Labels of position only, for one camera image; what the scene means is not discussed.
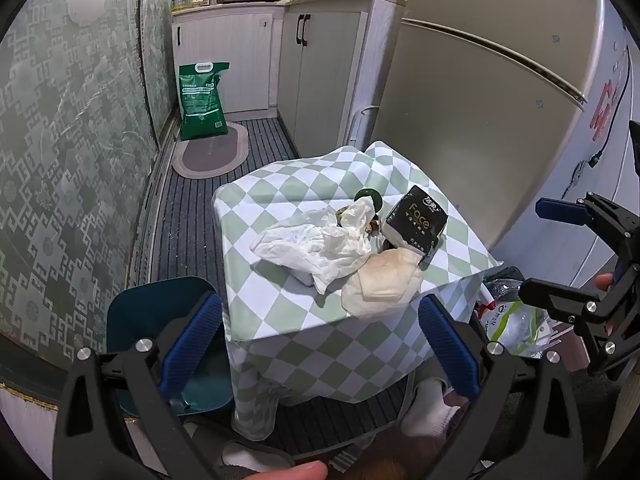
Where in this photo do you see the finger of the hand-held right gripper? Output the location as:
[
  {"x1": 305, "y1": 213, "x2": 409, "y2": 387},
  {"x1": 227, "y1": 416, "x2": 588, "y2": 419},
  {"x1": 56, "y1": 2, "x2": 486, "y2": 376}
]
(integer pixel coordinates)
[
  {"x1": 518, "y1": 276, "x2": 640, "y2": 377},
  {"x1": 534, "y1": 191, "x2": 640, "y2": 263}
]

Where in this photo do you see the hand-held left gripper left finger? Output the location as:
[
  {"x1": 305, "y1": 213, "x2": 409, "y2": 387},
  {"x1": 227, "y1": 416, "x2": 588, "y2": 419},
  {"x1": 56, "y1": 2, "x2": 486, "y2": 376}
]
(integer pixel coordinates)
[{"x1": 52, "y1": 290, "x2": 236, "y2": 480}]

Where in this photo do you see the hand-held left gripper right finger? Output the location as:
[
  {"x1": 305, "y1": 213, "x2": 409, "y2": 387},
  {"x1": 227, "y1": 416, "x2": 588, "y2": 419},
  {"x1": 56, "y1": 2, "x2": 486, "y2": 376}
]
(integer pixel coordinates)
[{"x1": 417, "y1": 293, "x2": 587, "y2": 480}]

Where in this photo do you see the teal trash bin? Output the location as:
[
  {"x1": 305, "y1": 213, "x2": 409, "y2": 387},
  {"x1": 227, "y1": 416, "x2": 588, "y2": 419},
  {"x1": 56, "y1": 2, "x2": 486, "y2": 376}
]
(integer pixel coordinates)
[{"x1": 106, "y1": 276, "x2": 235, "y2": 418}]

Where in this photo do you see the black tissue pack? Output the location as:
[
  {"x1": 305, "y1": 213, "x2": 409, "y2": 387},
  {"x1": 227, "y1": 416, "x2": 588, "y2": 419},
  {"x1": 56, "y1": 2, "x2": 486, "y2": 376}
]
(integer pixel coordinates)
[{"x1": 381, "y1": 185, "x2": 449, "y2": 257}]

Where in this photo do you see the cream tissue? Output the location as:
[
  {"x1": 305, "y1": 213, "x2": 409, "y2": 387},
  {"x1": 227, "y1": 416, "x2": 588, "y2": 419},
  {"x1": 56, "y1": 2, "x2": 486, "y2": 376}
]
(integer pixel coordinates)
[{"x1": 338, "y1": 197, "x2": 377, "y2": 242}]

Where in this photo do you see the person's left hand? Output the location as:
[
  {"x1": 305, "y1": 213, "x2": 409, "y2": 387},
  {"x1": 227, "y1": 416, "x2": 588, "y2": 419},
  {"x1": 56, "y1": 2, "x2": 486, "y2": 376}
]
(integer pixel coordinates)
[{"x1": 250, "y1": 461, "x2": 329, "y2": 480}]

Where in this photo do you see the white green plastic bag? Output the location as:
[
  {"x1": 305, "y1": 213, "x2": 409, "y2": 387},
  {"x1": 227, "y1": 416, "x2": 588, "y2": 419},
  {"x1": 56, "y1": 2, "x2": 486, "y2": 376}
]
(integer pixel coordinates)
[{"x1": 475, "y1": 266, "x2": 554, "y2": 359}]

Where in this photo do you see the person's white sock foot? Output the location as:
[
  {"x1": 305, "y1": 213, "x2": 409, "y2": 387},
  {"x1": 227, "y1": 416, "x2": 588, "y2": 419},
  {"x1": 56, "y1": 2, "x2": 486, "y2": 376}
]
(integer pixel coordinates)
[
  {"x1": 222, "y1": 442, "x2": 297, "y2": 476},
  {"x1": 400, "y1": 379, "x2": 462, "y2": 437}
]

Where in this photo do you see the black slipper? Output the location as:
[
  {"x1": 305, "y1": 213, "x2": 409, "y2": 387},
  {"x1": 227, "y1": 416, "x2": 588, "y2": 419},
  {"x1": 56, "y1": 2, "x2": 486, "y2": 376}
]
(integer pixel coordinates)
[{"x1": 184, "y1": 419, "x2": 297, "y2": 480}]

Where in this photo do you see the beige refrigerator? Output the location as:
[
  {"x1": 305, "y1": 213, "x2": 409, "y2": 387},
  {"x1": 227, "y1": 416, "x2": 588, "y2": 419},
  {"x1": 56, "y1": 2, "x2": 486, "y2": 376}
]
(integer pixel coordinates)
[{"x1": 372, "y1": 0, "x2": 608, "y2": 261}]

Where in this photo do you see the green round lid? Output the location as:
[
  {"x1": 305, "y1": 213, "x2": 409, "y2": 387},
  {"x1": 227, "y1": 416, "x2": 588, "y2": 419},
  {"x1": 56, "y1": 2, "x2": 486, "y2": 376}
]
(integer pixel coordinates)
[{"x1": 355, "y1": 187, "x2": 384, "y2": 211}]

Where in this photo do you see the green white checkered tablecloth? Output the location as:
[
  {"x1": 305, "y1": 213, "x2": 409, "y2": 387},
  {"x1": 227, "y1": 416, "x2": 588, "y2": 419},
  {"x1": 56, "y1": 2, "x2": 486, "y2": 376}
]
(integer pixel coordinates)
[{"x1": 211, "y1": 140, "x2": 506, "y2": 442}]

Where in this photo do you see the oval grey floor mat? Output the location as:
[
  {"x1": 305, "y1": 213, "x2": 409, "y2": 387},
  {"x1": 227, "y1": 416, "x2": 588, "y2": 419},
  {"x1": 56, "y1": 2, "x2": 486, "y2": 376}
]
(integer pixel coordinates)
[{"x1": 171, "y1": 121, "x2": 257, "y2": 179}]

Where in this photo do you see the patterned glass sliding door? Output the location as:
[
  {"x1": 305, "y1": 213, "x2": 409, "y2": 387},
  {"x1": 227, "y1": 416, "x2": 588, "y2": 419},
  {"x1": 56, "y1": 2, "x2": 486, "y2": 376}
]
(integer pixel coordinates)
[{"x1": 0, "y1": 0, "x2": 179, "y2": 401}]

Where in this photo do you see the green rice bag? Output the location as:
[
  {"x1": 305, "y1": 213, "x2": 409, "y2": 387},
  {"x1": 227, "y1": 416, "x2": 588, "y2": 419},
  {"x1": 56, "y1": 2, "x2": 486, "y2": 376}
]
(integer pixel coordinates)
[{"x1": 178, "y1": 61, "x2": 231, "y2": 142}]

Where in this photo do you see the black power cable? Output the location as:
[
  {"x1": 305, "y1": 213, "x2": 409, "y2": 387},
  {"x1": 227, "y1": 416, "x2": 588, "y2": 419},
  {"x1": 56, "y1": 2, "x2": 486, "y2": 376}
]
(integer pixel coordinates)
[{"x1": 587, "y1": 45, "x2": 632, "y2": 169}]

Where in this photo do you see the white cabinet with double handles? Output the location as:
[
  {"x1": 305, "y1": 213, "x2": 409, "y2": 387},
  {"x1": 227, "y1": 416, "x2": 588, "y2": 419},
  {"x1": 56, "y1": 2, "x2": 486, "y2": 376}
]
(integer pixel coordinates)
[{"x1": 277, "y1": 0, "x2": 407, "y2": 158}]

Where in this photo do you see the white cabinet with single handle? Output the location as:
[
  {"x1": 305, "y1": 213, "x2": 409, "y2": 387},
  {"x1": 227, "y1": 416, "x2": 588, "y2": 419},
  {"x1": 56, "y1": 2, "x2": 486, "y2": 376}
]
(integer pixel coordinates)
[{"x1": 172, "y1": 2, "x2": 287, "y2": 123}]

